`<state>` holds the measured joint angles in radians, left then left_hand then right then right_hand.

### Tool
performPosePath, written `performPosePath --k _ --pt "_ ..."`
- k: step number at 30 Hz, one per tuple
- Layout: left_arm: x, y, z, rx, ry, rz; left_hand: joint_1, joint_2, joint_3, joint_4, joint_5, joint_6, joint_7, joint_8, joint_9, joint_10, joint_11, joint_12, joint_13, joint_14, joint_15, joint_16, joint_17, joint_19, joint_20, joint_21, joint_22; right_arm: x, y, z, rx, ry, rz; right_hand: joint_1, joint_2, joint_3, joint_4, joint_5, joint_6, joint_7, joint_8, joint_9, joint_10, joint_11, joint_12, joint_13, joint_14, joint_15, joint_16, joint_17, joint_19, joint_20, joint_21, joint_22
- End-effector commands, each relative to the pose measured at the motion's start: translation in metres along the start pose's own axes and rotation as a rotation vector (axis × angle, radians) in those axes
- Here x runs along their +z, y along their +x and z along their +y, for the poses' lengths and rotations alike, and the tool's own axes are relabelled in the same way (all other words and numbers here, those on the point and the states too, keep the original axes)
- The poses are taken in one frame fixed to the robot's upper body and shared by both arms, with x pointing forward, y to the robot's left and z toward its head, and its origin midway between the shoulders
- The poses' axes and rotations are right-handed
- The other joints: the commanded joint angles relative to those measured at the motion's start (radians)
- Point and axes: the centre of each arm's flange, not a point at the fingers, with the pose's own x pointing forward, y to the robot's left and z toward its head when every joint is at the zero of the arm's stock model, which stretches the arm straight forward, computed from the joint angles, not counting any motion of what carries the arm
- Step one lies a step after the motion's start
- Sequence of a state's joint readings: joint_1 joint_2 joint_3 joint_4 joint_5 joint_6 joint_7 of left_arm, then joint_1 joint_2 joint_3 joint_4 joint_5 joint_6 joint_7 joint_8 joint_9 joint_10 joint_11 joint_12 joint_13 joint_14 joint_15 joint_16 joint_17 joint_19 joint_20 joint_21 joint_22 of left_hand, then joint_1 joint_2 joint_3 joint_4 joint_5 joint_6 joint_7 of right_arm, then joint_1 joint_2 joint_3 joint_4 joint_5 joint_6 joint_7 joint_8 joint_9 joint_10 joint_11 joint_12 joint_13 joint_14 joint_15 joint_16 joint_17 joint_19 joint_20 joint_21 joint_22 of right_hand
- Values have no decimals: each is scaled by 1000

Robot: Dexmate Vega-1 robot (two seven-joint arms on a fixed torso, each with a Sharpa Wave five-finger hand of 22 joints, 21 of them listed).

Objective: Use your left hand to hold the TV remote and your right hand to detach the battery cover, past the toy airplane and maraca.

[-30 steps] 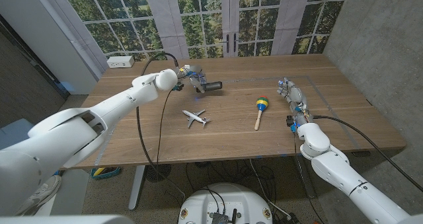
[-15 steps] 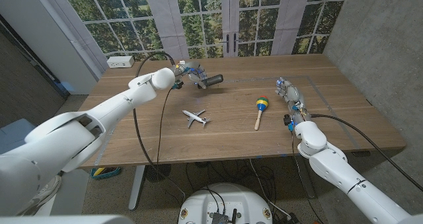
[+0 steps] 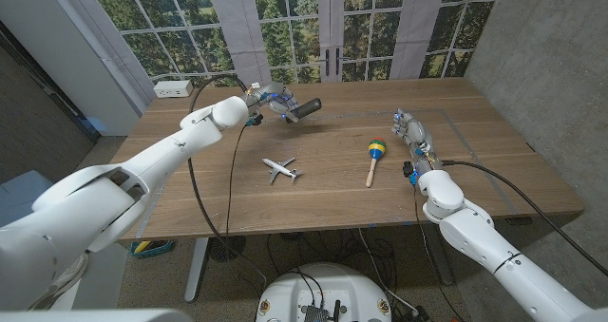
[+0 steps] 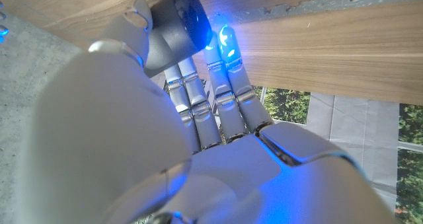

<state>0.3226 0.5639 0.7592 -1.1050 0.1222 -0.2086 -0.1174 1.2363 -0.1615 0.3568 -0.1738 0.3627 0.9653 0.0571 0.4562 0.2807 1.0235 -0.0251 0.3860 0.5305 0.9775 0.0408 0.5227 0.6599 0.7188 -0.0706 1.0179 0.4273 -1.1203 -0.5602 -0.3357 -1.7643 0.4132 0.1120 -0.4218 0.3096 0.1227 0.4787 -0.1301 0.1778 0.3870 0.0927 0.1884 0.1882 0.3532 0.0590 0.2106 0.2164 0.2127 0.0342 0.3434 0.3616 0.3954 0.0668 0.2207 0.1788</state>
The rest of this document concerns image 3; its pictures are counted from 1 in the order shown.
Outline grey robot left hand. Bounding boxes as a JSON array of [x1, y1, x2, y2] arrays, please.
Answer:
[[245, 82, 301, 123]]

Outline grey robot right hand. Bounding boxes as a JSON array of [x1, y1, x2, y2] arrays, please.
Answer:
[[391, 107, 438, 172]]

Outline black TV remote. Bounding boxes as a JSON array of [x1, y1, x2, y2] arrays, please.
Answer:
[[289, 98, 323, 121]]

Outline striped wooden maraca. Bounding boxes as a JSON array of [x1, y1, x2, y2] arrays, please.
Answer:
[[365, 137, 388, 189]]

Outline white toy airplane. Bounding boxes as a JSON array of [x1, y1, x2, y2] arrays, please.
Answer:
[[261, 157, 304, 185]]

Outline grey tape strip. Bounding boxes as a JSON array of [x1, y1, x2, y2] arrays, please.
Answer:
[[135, 188, 165, 240], [441, 108, 520, 217]]

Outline printed window backdrop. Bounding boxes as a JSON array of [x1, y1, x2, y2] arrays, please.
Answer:
[[84, 0, 504, 88]]

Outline white power strip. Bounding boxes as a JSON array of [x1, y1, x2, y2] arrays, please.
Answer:
[[153, 79, 195, 99]]

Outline grey table leg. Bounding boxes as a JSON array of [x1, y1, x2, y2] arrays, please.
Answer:
[[424, 221, 455, 286]]

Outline black round fan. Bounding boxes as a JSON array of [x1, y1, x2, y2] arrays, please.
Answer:
[[208, 236, 247, 264]]

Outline white robot torso base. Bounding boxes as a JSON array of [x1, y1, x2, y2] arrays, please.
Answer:
[[255, 262, 391, 322]]

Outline white table leg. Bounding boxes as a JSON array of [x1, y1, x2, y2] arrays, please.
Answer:
[[183, 237, 210, 304]]

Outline blue basket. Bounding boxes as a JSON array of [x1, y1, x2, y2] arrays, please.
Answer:
[[129, 238, 175, 259]]

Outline blue grey seat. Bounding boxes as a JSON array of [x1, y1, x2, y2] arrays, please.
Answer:
[[0, 169, 56, 228]]

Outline white sneaker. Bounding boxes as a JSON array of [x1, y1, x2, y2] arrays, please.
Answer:
[[28, 253, 90, 312]]

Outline white robot body panel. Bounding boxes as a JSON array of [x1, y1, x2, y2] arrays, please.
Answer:
[[0, 309, 194, 322]]

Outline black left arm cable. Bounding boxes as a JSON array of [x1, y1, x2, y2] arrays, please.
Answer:
[[187, 73, 268, 288]]

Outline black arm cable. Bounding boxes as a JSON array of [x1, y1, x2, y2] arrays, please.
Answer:
[[187, 73, 268, 288], [441, 159, 608, 278]]

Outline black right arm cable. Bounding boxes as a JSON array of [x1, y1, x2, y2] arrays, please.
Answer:
[[441, 159, 608, 278]]

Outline white floor cable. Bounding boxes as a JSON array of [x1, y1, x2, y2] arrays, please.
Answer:
[[356, 227, 419, 313]]

